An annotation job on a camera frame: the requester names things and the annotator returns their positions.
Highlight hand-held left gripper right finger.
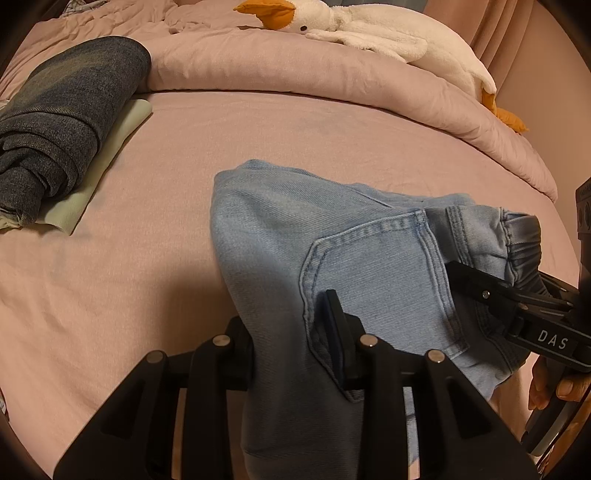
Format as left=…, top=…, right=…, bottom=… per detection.
left=323, top=290, right=539, bottom=480

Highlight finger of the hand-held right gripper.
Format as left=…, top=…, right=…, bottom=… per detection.
left=534, top=271, right=581, bottom=304
left=445, top=261, right=574, bottom=334

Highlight white goose plush toy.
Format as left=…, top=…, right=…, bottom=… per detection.
left=233, top=0, right=529, bottom=134

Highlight folded dark blue jeans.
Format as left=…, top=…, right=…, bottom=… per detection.
left=0, top=36, right=153, bottom=229

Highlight pink duvet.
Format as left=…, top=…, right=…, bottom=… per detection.
left=0, top=0, right=559, bottom=204

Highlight light green folded cloth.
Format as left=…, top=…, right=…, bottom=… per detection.
left=0, top=97, right=154, bottom=236

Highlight light blue denim pants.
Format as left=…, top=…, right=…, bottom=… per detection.
left=210, top=159, right=543, bottom=480

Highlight pink bed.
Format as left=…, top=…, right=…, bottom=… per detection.
left=0, top=88, right=559, bottom=480

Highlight checked cloth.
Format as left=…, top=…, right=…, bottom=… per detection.
left=61, top=0, right=101, bottom=17

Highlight pink curtain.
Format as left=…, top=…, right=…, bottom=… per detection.
left=464, top=0, right=555, bottom=95

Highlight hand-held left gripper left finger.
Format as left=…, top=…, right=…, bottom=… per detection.
left=53, top=318, right=254, bottom=480

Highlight person's right hand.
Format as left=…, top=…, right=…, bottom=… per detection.
left=527, top=357, right=591, bottom=411

